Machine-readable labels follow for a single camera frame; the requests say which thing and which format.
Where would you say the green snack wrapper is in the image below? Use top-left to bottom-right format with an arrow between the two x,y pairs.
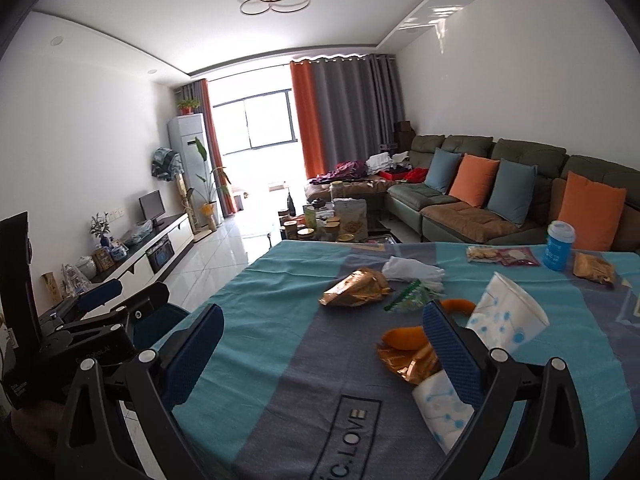
384,280 -> 437,312

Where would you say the gold snack wrapper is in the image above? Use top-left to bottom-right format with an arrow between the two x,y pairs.
319,268 -> 392,307

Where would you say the blue cushion right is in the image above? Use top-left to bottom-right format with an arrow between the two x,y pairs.
487,159 -> 537,228

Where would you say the glass coffee table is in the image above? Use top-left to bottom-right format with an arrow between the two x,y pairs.
278,198 -> 400,244

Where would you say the blue cushion left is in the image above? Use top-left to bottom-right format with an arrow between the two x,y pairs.
424,148 -> 462,194

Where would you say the orange grey curtain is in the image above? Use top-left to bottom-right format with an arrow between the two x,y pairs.
290,54 -> 406,178

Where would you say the blue lidded cup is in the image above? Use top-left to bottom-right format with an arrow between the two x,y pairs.
542,220 -> 576,272

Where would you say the green sectional sofa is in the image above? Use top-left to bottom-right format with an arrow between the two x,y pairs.
306,134 -> 639,252

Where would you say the blue grey tablecloth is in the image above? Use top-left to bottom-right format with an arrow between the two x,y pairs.
174,240 -> 639,479

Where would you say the small black monitor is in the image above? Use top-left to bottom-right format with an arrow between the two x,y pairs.
139,190 -> 166,228

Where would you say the teal trash bin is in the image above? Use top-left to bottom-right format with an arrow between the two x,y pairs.
132,304 -> 189,351

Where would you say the orange cushion far right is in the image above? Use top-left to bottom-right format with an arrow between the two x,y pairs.
558,171 -> 627,252

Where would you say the white tv cabinet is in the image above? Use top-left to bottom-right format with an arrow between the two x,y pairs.
88,214 -> 194,318

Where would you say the brown snack packet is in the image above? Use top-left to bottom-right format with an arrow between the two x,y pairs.
573,252 -> 615,286

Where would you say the orange cushion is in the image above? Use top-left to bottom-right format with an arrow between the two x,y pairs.
558,171 -> 627,252
448,154 -> 500,208

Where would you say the orange cushion left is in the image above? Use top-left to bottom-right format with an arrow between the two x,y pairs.
448,154 -> 500,208

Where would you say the blue cushion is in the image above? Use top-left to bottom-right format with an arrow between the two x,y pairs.
424,148 -> 462,194
487,159 -> 537,228

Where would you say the white standing air conditioner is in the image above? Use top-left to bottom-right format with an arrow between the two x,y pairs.
168,114 -> 221,226

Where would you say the white blue paper cup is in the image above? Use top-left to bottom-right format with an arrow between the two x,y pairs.
466,272 -> 550,353

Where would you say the white tissue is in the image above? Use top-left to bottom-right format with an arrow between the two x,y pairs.
382,256 -> 445,292

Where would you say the tall potted plant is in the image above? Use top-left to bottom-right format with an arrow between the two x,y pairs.
193,138 -> 227,232

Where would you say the cracker packet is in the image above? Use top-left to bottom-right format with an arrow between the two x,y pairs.
465,246 -> 540,266

